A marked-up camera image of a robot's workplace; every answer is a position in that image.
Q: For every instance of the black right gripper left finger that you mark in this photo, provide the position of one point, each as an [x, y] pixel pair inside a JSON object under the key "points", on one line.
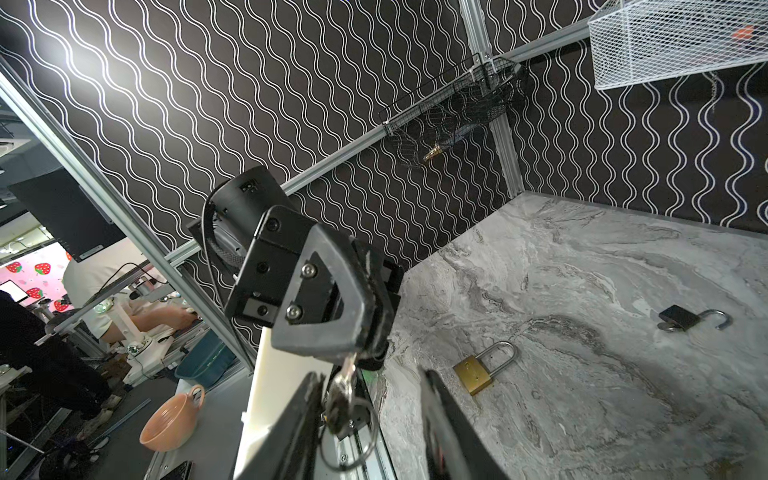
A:
{"points": [[291, 447]]}

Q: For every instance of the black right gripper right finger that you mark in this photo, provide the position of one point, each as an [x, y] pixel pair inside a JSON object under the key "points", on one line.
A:
{"points": [[453, 450]]}

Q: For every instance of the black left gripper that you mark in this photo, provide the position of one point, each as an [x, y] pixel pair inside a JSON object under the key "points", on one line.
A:
{"points": [[332, 295]]}

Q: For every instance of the brass padlock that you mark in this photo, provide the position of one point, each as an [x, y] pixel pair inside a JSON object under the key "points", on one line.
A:
{"points": [[475, 376]]}

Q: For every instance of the small black padlock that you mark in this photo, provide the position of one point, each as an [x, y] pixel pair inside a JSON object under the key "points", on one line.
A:
{"points": [[676, 318]]}

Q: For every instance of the pink ceramic cup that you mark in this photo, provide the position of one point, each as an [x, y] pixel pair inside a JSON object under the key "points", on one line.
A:
{"points": [[174, 422]]}

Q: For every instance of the teal plastic bin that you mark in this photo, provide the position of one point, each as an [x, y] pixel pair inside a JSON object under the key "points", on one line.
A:
{"points": [[206, 362]]}

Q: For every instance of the person in white shirt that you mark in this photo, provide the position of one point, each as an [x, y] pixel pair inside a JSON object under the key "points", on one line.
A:
{"points": [[87, 278]]}

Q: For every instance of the aluminium back crossbar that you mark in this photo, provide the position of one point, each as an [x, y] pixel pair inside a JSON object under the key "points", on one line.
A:
{"points": [[549, 43]]}

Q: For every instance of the aluminium left side rail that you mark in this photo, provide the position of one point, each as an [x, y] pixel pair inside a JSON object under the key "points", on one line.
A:
{"points": [[47, 129]]}

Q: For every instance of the black wire wall basket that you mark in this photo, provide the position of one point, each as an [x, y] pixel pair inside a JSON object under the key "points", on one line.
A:
{"points": [[444, 110]]}

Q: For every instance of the aluminium corner frame post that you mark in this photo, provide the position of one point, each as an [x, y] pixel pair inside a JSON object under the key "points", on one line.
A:
{"points": [[495, 90]]}

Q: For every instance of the white mesh wall basket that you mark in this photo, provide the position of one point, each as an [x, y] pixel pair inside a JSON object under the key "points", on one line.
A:
{"points": [[634, 42]]}

